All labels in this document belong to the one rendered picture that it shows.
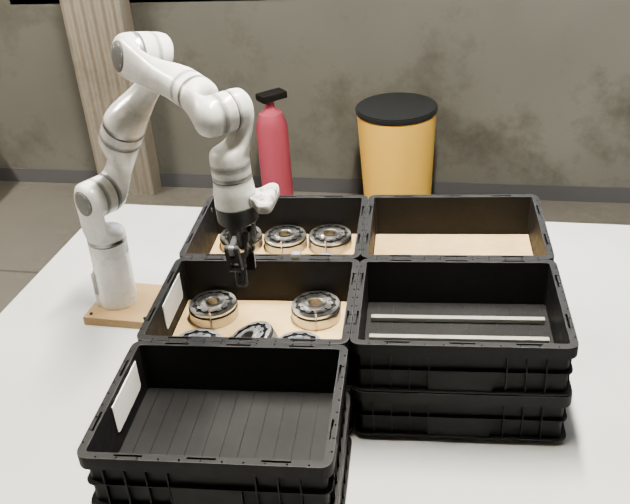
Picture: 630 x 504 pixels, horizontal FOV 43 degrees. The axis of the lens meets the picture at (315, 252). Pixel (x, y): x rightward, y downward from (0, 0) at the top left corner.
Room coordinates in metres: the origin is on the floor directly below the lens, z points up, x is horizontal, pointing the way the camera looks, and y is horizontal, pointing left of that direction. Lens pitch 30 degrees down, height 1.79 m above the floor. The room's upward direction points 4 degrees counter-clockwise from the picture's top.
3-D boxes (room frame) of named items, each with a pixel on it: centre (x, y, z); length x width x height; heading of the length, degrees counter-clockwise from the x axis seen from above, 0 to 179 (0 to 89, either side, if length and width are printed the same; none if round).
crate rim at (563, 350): (1.25, -0.27, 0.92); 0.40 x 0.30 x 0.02; 81
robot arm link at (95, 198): (1.67, 0.49, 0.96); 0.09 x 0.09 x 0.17; 51
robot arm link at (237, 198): (1.27, 0.12, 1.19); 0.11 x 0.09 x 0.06; 78
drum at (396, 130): (3.31, -0.40, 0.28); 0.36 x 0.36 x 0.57
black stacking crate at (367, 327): (1.25, -0.27, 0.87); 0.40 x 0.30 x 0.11; 81
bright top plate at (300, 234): (1.68, 0.07, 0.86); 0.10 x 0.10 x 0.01
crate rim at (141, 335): (1.31, 0.13, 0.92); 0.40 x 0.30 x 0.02; 81
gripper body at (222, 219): (1.27, 0.13, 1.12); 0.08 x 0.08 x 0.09
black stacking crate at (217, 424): (1.02, 0.17, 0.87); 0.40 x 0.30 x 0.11; 81
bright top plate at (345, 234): (1.67, -0.04, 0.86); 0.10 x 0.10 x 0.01
